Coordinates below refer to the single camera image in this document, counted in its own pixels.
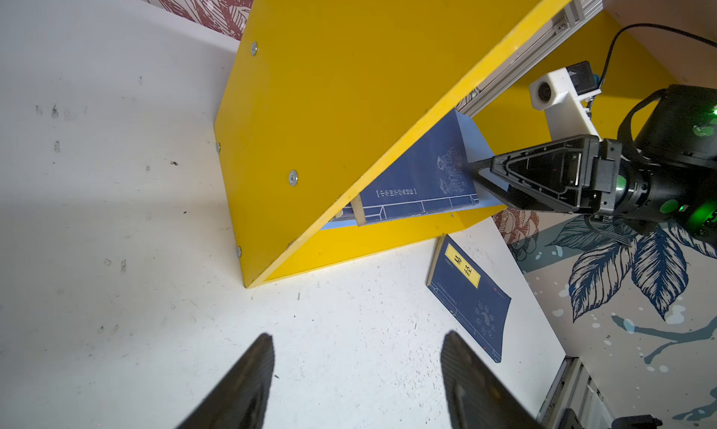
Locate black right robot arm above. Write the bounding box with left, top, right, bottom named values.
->
left=466, top=85, right=716, bottom=245

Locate navy book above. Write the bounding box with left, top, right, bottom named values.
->
left=351, top=111, right=497, bottom=225
left=427, top=235, right=512, bottom=364

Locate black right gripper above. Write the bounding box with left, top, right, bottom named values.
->
left=467, top=136, right=650, bottom=216

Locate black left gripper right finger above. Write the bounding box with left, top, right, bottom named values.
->
left=441, top=331, right=541, bottom=429

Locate yellow shelf with coloured boards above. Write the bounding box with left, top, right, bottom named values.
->
left=212, top=0, right=679, bottom=289

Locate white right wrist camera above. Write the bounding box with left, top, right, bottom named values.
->
left=530, top=61, right=601, bottom=141

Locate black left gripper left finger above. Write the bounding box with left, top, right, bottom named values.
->
left=177, top=333, right=274, bottom=429

